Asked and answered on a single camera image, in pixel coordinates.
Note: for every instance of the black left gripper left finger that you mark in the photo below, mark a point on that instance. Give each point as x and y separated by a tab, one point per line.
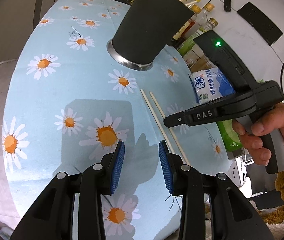
51	214

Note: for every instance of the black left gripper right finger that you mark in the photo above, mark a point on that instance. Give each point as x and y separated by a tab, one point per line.
232	215

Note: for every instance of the beige chopstick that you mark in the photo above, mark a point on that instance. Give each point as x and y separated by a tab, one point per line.
158	116
170	129

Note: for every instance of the person's right hand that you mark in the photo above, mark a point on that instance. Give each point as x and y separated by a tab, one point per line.
253	144

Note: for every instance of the green sponge package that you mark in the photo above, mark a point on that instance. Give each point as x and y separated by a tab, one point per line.
229	136

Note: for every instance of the white blue salt bag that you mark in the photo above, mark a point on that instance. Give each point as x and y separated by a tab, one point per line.
210	84

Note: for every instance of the green label glass bottle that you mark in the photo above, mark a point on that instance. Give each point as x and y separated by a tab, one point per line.
189	42

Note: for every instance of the clear oil bottle yellow cap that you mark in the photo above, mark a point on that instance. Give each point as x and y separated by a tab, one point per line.
196	10

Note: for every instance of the blue daisy tablecloth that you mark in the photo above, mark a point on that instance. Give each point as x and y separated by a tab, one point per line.
69	103

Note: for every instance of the black metal utensil cup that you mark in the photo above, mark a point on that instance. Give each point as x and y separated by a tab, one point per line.
146	29

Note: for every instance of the black wall plate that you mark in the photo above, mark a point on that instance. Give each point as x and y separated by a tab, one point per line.
265	27

